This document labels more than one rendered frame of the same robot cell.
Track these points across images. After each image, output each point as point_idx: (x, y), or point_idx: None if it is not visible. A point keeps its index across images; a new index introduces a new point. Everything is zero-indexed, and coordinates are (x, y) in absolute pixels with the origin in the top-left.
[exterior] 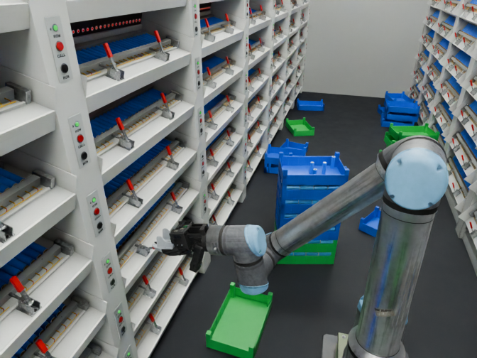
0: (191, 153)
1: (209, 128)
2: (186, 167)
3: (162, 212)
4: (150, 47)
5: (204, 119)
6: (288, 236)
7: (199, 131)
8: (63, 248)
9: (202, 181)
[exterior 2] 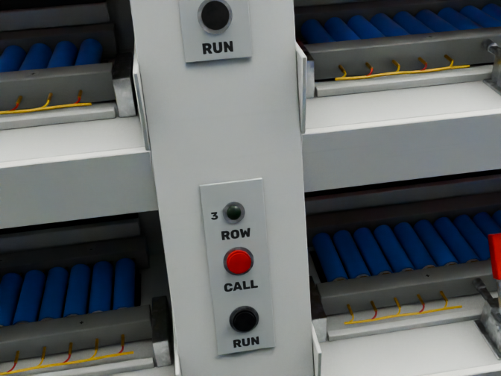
0: (88, 148)
1: (490, 88)
2: (4, 216)
3: None
4: None
5: (495, 37)
6: None
7: (180, 16)
8: None
9: (238, 374)
